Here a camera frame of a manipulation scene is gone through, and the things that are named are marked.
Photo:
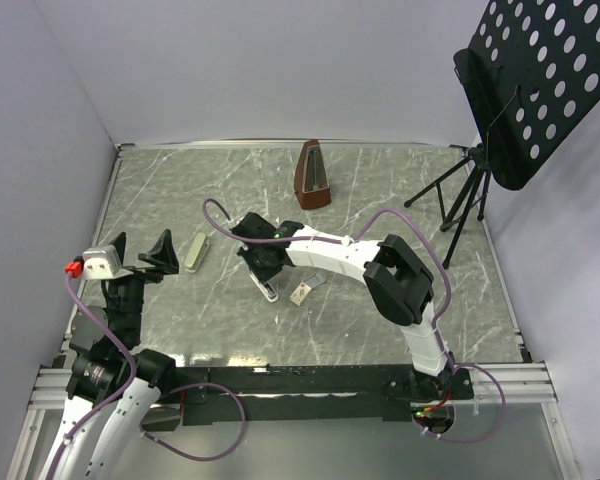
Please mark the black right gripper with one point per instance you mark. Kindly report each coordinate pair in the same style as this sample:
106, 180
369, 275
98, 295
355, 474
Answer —
263, 275

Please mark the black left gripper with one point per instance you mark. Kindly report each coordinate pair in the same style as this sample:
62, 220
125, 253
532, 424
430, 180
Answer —
162, 256

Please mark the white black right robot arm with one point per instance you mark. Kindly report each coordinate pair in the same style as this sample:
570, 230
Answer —
399, 283

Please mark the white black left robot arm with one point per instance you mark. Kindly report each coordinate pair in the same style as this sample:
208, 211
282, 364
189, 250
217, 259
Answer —
110, 388

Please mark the white staple box sleeve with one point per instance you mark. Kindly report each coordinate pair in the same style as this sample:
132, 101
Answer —
301, 293

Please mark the brown wooden metronome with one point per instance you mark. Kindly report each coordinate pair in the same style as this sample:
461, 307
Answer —
311, 185

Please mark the black perforated music stand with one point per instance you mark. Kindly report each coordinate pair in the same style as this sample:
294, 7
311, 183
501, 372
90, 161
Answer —
530, 74

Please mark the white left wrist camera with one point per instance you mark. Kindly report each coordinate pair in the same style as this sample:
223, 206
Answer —
97, 263

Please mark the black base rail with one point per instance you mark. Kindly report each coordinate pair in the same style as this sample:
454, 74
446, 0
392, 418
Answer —
294, 393

